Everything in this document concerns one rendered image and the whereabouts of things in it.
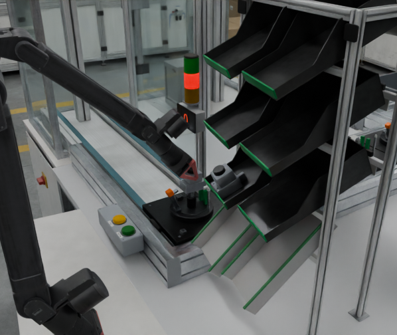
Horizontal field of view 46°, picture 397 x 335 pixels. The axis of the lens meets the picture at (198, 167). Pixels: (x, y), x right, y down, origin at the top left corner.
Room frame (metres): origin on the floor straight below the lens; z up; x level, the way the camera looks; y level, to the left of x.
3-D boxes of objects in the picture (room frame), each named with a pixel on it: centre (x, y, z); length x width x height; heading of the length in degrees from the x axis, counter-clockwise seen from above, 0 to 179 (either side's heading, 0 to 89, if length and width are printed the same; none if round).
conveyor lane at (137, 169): (1.54, 0.16, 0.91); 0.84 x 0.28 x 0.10; 31
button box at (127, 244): (1.23, 0.25, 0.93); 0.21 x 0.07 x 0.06; 31
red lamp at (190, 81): (1.49, 0.02, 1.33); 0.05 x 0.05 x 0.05
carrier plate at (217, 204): (1.27, 0.02, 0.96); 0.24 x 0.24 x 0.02; 31
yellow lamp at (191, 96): (1.49, 0.02, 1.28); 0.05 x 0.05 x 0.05
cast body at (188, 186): (1.28, 0.01, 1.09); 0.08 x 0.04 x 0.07; 120
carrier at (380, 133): (1.78, -0.83, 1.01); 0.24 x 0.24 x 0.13; 31
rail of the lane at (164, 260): (1.43, 0.30, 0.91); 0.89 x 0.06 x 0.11; 31
